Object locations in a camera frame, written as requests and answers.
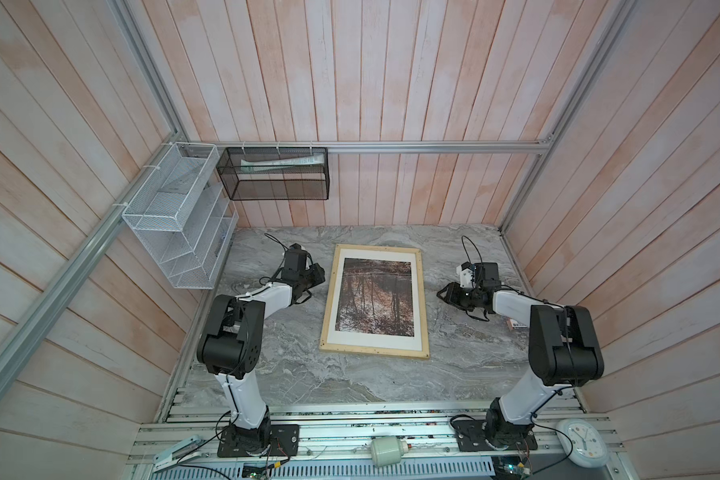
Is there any white mat board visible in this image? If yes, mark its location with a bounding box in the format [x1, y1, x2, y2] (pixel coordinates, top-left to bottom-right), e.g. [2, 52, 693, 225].
[325, 248, 425, 353]

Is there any autumn forest photo print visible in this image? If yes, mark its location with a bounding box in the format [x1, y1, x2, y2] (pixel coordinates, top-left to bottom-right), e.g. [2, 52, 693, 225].
[336, 258, 415, 337]

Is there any light wooden picture frame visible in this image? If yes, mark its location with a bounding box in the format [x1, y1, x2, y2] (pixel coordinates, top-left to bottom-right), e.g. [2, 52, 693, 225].
[319, 244, 431, 360]

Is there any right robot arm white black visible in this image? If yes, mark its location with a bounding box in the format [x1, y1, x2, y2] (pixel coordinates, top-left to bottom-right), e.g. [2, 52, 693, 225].
[437, 262, 605, 445]

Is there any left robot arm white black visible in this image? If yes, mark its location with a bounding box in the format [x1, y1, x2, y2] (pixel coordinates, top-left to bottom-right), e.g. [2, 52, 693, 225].
[196, 244, 325, 430]

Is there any paper in black basket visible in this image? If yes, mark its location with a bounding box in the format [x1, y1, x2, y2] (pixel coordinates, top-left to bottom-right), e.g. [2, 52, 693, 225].
[239, 154, 326, 174]

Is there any white cylindrical device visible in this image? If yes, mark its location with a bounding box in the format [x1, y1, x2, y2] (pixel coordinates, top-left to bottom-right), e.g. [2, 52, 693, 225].
[370, 436, 410, 468]

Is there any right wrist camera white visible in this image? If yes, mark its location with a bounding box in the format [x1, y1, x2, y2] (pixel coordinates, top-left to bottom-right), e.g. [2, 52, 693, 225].
[456, 262, 478, 289]

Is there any black wire mesh basket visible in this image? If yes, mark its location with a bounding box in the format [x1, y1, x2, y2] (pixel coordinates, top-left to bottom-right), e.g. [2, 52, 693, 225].
[216, 146, 331, 201]

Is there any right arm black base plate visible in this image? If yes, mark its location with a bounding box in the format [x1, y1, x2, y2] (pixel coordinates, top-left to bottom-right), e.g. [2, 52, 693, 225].
[449, 416, 538, 452]

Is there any white wire mesh shelf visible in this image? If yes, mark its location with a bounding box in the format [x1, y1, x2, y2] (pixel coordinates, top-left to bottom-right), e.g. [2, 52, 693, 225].
[122, 142, 238, 290]

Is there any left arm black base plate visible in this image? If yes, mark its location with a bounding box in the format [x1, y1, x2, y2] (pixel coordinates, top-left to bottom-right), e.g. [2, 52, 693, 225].
[217, 423, 300, 458]

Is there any white wall clock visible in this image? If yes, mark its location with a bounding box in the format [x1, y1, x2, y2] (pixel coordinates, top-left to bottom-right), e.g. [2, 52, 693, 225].
[555, 419, 610, 469]

